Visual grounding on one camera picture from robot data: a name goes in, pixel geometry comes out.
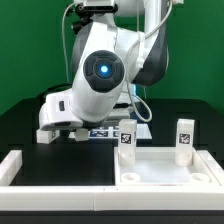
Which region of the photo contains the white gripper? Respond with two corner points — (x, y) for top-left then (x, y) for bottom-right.
(39, 90), (83, 131)

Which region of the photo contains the white square table top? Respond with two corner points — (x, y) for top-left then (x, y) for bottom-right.
(114, 147), (224, 186)

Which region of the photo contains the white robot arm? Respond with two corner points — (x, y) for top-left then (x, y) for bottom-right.
(39, 0), (173, 131)

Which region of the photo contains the white sheet with tag markers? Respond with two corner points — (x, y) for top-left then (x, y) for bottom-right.
(68, 123), (153, 141)

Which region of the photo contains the white U-shaped obstacle fence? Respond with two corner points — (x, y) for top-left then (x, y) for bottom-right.
(0, 150), (224, 211)

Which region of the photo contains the black cable bundle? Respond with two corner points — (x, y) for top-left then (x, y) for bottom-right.
(36, 83), (73, 99)

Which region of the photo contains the white hanging cable left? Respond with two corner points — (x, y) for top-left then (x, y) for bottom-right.
(61, 2), (76, 84)

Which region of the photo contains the grey camera on mount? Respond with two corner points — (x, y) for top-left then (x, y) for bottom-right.
(83, 0), (115, 10)

